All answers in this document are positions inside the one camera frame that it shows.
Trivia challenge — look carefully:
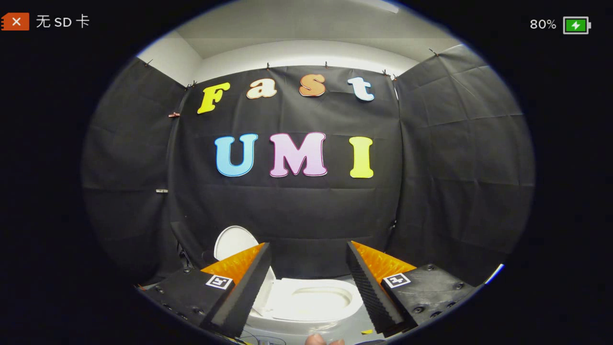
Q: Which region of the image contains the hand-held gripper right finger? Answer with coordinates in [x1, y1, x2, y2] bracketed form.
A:
[345, 241, 480, 335]

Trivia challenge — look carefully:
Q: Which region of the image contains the white toilet seat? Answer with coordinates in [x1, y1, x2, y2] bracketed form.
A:
[262, 277, 365, 322]

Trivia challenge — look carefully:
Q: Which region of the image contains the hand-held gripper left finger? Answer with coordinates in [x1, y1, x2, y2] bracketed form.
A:
[140, 242, 272, 339]

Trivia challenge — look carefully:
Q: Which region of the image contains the white toilet lid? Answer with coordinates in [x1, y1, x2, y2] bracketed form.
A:
[213, 225, 277, 300]

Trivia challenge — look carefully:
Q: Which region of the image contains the white toilet with tank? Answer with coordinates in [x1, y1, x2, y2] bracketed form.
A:
[243, 299, 357, 342]

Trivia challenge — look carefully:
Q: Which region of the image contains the black backdrop cloth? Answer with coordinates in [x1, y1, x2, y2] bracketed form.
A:
[80, 44, 535, 288]

